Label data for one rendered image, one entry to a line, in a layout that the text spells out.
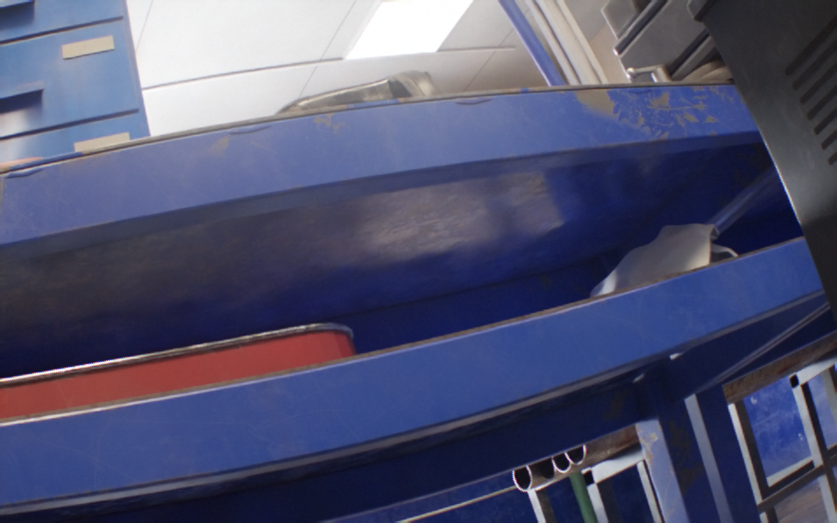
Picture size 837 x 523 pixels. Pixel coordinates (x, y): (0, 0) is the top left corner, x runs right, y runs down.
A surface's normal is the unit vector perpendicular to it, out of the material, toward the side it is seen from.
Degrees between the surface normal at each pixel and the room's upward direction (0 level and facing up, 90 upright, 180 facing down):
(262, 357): 90
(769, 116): 90
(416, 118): 90
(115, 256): 180
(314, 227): 180
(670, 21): 90
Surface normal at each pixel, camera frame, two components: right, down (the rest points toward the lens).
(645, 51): -0.87, 0.16
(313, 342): 0.47, -0.44
